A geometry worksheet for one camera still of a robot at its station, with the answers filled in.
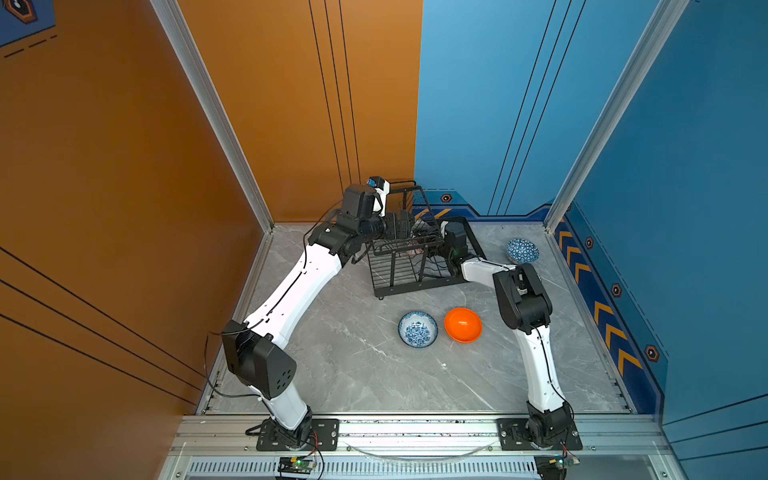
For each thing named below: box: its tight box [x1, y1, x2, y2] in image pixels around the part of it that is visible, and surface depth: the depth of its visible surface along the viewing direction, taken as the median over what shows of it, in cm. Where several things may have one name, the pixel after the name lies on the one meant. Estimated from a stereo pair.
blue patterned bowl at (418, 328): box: [398, 310, 439, 349], surface depth 91 cm
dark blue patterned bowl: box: [506, 238, 540, 264], surface depth 111 cm
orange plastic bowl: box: [444, 307, 483, 344], surface depth 90 cm
